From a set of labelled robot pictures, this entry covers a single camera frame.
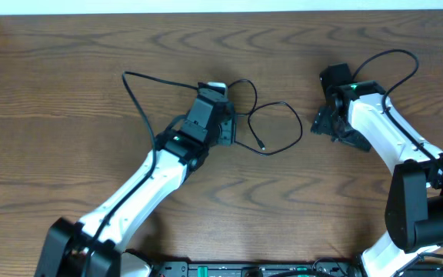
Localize right camera black cable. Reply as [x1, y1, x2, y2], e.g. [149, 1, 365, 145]
[350, 48, 443, 209]

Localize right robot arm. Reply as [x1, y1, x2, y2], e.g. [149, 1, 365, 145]
[311, 63, 443, 276]

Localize camera black cable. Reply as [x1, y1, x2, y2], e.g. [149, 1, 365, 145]
[81, 71, 202, 277]
[350, 48, 443, 209]

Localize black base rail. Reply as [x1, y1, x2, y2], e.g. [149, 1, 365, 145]
[121, 252, 443, 277]

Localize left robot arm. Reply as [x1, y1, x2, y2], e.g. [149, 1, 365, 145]
[35, 82, 235, 277]

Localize left camera black cable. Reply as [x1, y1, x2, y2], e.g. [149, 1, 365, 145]
[81, 71, 202, 277]

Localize black usb cable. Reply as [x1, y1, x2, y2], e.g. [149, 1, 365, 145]
[227, 78, 304, 157]

